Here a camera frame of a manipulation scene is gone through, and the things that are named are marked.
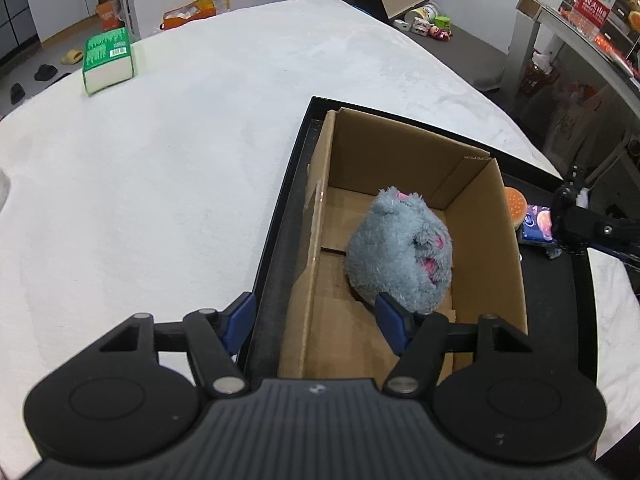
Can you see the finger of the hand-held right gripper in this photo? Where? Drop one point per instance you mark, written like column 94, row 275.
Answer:
column 570, row 187
column 600, row 232

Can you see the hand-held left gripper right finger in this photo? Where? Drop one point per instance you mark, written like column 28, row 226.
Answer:
column 392, row 325

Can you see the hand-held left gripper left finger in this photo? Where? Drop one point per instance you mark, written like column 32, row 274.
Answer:
column 240, row 321

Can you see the blue fluffy cloth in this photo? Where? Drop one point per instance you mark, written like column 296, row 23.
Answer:
column 554, row 252

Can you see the blue white tissue packet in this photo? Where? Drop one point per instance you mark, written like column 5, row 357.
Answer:
column 536, row 225

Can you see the orange burger toy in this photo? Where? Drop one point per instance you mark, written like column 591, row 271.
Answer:
column 515, row 207

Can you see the grey plush toy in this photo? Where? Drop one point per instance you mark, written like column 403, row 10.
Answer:
column 395, row 245

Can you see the black shallow tray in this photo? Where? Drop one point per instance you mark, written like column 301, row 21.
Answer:
column 555, row 310

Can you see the brown cardboard box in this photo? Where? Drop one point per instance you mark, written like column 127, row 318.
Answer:
column 350, row 170

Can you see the beige tote bag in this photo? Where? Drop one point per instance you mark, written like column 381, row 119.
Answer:
column 570, row 115

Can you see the red basket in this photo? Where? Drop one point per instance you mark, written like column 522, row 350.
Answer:
column 537, row 77

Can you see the white black desk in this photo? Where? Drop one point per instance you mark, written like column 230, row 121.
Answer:
column 575, row 35

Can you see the black low bench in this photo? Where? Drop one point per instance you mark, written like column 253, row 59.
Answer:
column 465, row 55

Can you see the red label water bottle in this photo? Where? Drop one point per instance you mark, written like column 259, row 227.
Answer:
column 595, row 5

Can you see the pink small toy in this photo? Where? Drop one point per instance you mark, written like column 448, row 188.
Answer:
column 437, row 33

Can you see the green cup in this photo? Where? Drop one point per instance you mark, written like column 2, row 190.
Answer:
column 442, row 22

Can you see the white jar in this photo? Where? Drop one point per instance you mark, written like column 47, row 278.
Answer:
column 422, row 12

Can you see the white small toy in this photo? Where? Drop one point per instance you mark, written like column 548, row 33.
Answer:
column 402, row 24

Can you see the green tissue pack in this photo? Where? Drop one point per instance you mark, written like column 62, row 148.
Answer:
column 107, row 50

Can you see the yellow slipper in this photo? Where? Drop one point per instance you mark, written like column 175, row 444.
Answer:
column 72, row 56

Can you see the orange paper bag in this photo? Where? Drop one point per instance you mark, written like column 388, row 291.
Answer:
column 192, row 10

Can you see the black slipper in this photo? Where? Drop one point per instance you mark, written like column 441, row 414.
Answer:
column 17, row 93
column 45, row 71

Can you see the orange cardboard carton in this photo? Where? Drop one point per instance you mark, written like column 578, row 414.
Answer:
column 109, row 12

